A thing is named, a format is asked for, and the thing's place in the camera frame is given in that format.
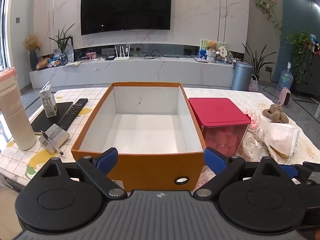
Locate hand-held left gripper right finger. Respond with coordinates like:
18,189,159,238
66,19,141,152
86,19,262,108
193,147,288,202

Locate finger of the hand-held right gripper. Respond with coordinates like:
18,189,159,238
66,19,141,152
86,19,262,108
279,161,320,184

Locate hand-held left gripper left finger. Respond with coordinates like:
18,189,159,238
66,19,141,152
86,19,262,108
37,147,128,200

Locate orange cardboard box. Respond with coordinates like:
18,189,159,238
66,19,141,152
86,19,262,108
71,82,206,193

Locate pink white crochet pouch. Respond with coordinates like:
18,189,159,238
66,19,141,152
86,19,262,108
246,114,260,130

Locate plastic bag with white contents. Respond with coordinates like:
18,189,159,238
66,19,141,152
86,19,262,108
262,124,300,158

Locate crumpled clear plastic bag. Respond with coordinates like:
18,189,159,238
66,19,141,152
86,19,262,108
240,129,269,161

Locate red lid plastic container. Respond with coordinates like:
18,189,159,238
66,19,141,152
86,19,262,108
188,97,252,158

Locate brown plush toy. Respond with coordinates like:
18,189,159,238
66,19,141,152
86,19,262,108
262,104,290,124

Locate small grey box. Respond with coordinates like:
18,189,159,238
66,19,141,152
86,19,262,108
39,124,70,153

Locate black remote control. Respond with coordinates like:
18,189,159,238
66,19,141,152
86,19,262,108
58,98,89,130

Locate silver pen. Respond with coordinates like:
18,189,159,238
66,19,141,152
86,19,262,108
41,131,64,155

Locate pink space heater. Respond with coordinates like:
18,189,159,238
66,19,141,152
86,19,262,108
278,87,293,107

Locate black notebook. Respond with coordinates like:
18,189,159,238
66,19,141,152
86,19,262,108
30,102,74,135

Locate white milk carton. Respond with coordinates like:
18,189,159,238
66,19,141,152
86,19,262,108
39,81,58,118

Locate pastel woven bag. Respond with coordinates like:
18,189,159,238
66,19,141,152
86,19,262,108
248,74,259,92

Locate marble television console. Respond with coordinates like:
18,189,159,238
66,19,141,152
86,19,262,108
29,56,235,89

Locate grey blue trash can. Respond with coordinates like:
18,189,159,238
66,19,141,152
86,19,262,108
231,60,253,91

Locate blue water jug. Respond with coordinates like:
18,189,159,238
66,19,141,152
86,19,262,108
277,61,294,90

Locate lemon print tablecloth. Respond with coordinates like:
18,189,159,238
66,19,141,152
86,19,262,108
0,87,110,183

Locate dark cabinet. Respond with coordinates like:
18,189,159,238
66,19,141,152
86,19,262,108
295,47,320,98

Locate cream bottle with pink lid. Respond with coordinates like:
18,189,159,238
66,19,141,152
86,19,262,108
0,67,37,151

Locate white router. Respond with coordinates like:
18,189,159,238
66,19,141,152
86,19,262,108
114,44,130,61

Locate long leaf potted plant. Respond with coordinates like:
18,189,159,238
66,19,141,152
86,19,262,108
241,42,278,83

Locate white round ornament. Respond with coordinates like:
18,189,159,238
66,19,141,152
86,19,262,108
217,46,228,62

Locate green blue picture board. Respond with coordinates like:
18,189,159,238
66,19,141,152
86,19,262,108
199,39,227,60

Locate small teddy bear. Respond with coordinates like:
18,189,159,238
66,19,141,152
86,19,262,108
205,41,217,63

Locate snack packets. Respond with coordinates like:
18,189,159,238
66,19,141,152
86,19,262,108
47,55,62,67

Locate brown rounded ornament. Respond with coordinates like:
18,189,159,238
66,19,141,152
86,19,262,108
36,57,52,70

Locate green plant in glass vase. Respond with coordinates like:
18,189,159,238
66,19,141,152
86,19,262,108
48,23,75,65

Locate leafy green plant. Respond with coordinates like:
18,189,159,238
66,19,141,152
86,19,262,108
286,31,313,84

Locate yellow dried flowers in vase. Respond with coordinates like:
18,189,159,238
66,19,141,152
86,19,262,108
24,34,41,71

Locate hanging vine plant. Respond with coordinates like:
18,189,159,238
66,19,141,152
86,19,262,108
254,0,283,32

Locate black cables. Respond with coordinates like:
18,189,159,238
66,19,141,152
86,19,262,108
136,49,180,59

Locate black wall television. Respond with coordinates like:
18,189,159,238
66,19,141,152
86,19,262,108
80,0,172,36

